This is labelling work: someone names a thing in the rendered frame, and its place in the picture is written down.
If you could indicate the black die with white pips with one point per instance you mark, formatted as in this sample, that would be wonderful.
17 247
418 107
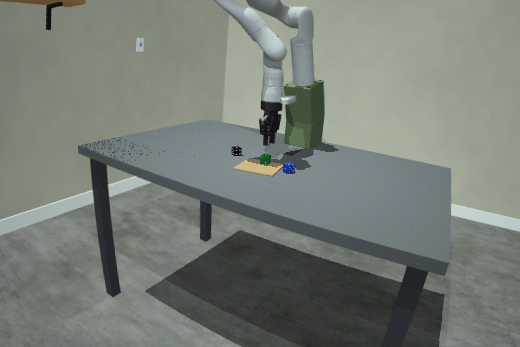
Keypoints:
236 151

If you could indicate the green die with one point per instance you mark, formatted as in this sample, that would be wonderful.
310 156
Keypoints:
265 159

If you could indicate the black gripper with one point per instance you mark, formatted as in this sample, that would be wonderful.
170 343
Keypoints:
270 110

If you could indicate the blue die with white pips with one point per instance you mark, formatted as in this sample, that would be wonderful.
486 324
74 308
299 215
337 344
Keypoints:
288 168

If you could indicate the beige square mat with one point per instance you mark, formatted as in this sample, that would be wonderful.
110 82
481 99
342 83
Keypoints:
254 166

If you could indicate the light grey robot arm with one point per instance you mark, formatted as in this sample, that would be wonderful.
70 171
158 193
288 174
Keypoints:
300 18

